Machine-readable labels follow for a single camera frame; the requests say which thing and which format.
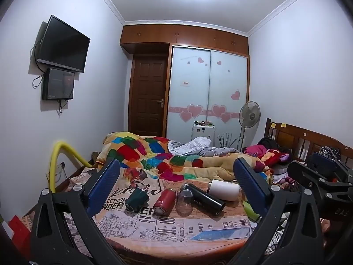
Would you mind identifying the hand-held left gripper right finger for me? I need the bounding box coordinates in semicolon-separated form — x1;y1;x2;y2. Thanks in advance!
229;157;325;265

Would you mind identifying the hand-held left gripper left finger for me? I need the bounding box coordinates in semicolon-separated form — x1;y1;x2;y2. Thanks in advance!
30;159;124;265

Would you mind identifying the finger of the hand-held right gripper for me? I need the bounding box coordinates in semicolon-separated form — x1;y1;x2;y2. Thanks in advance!
307;152;353;181
287;161;333;199

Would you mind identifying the white cup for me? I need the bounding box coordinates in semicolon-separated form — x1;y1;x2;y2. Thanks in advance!
208;179;241;202

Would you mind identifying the light green cup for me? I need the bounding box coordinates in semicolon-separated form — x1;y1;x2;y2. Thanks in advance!
242;200;261;222

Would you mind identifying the dark green cup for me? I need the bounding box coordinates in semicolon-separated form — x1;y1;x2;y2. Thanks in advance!
125;189;150;213

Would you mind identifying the red cup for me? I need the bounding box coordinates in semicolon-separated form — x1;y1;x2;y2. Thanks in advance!
153;189;177;216

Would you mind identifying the clear glass cup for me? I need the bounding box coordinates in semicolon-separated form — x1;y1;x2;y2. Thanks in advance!
175;190;195;217

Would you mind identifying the polka dot bag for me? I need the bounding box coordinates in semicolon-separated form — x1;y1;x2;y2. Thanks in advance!
319;146;342;158

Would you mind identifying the red plush toy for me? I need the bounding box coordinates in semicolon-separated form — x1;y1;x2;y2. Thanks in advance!
257;148;293;168

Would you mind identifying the pink cloth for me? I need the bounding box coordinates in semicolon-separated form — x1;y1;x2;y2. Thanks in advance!
244;144;267;155

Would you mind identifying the wooden bed headboard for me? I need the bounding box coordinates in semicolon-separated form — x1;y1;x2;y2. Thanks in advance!
264;118;353;172

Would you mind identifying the black bag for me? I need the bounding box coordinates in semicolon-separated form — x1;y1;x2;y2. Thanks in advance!
259;136;282;151

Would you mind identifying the black thermos bottle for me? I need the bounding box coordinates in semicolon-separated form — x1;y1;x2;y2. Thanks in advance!
180;183;226;215

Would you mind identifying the dry branch bundle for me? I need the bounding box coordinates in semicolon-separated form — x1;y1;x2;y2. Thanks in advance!
217;133;240;149

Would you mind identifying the yellow foam tube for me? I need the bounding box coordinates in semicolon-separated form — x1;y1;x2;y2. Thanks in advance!
49;141;93;193

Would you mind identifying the colourful patchwork blanket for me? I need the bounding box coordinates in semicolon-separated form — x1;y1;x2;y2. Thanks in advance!
96;132;273;184

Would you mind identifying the grey white quilt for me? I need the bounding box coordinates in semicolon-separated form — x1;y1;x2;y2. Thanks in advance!
168;137;241;157

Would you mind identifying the small white cabinet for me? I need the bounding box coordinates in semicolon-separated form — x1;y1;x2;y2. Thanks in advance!
192;124;216;147

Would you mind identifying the black standing fan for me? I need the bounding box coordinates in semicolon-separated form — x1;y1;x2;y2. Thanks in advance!
236;101;261;152

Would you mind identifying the newspaper print bedsheet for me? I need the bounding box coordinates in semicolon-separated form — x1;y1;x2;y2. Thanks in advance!
21;166;276;257

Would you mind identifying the red box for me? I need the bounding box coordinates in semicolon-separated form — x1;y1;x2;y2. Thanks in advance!
8;215;31;245

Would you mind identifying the brown wooden door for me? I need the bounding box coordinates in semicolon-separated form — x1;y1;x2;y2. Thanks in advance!
129;55;168;139

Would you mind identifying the wardrobe with frosted sliding doors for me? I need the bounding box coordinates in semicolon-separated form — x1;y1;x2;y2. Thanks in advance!
165;43;250;147

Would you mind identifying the small black monitor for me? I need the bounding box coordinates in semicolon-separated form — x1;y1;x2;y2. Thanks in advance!
42;67;75;101

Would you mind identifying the brown overhead cabinet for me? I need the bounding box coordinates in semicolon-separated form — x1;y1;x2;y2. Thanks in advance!
120;25;250;59

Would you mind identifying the wooden bed frame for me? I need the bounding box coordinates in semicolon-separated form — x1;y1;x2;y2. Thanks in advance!
54;166;93;194

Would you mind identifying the black television cable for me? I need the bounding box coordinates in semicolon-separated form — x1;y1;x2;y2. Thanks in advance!
30;43;49;89

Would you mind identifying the wall-mounted black television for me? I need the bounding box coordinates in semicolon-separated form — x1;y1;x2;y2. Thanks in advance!
36;15;91;73

